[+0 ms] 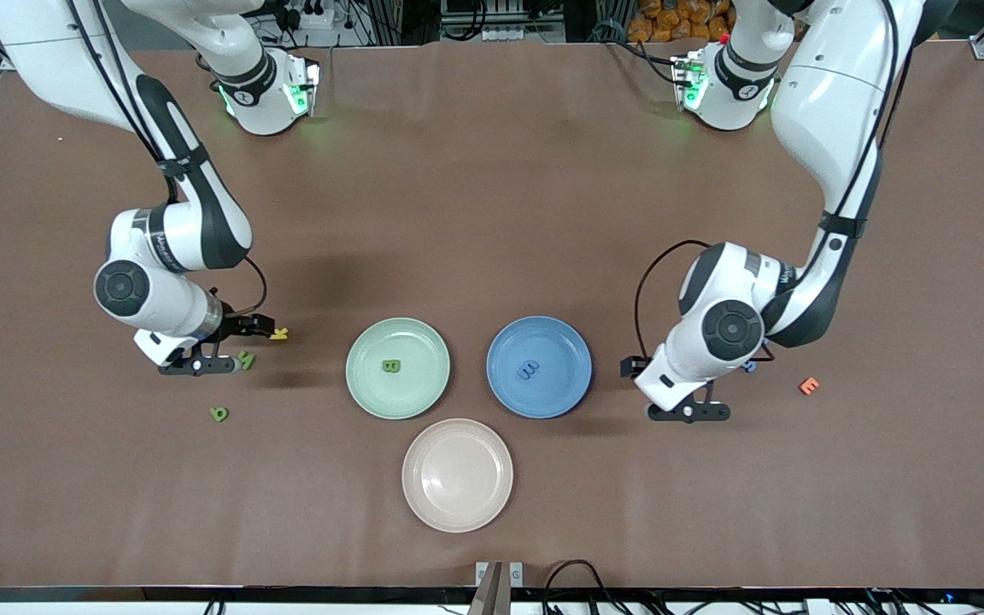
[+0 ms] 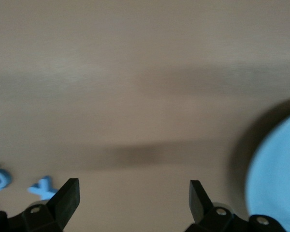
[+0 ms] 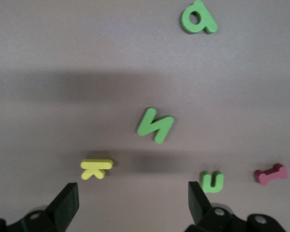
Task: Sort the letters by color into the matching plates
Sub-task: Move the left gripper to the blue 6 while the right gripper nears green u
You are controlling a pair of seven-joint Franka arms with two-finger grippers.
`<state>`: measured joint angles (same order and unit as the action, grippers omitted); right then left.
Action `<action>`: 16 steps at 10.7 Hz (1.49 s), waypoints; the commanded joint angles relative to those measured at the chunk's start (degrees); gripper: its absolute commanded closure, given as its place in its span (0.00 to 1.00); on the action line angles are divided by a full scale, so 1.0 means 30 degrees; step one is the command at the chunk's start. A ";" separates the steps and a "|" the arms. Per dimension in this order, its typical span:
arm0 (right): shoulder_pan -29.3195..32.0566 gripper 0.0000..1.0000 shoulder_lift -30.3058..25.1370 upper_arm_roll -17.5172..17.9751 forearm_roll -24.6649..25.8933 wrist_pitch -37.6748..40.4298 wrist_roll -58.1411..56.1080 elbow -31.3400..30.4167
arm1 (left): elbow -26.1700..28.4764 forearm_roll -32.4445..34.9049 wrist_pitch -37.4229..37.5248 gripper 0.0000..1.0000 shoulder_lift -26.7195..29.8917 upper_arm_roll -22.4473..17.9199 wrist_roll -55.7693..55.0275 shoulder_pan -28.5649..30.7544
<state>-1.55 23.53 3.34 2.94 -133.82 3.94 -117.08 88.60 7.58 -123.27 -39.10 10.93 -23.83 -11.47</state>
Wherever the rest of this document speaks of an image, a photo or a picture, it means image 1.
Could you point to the green round lowercase letter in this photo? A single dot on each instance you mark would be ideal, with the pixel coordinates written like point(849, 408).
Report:
point(215, 417)

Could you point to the green letter B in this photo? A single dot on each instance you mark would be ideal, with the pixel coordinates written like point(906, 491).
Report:
point(390, 366)

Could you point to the white power strip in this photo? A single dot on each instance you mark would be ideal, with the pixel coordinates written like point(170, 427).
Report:
point(314, 15)

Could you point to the green letter N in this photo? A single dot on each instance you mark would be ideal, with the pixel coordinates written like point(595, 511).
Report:
point(247, 360)

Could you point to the blue letter E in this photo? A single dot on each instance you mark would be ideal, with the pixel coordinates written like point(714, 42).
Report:
point(529, 369)

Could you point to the green plate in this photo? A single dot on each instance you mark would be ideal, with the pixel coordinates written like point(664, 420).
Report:
point(415, 393)

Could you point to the blue plate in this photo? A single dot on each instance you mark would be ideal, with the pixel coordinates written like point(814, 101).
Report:
point(560, 384)

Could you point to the metal table clamp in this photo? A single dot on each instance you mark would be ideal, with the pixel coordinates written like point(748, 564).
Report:
point(496, 589)

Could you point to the grey power strip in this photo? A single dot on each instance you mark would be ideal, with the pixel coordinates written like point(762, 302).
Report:
point(509, 34)

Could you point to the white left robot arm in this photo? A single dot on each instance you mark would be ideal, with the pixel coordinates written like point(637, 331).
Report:
point(834, 111)

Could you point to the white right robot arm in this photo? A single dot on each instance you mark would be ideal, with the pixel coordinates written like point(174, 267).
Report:
point(167, 307)

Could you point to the orange snack bag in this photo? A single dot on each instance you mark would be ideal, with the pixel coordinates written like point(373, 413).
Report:
point(671, 21)

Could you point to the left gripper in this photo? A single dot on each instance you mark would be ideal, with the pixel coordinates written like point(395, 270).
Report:
point(630, 366)

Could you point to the orange letter E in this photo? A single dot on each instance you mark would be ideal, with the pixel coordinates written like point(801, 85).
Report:
point(810, 386)

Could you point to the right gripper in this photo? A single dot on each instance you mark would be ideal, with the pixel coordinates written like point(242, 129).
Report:
point(241, 325)

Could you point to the beige pink plate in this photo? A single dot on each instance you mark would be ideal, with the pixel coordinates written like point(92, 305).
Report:
point(458, 475)

